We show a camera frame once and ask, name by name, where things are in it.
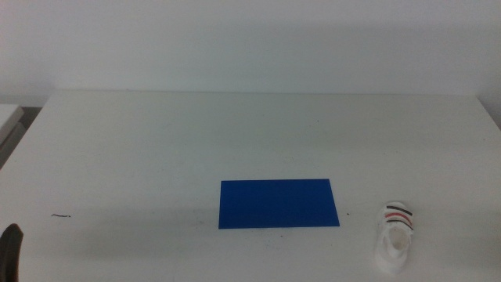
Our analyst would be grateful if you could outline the white side cabinet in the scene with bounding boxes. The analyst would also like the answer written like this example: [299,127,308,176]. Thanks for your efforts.
[0,103,26,168]

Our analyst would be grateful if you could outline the blue rectangular mat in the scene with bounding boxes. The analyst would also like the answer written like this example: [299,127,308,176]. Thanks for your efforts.
[218,179,341,230]

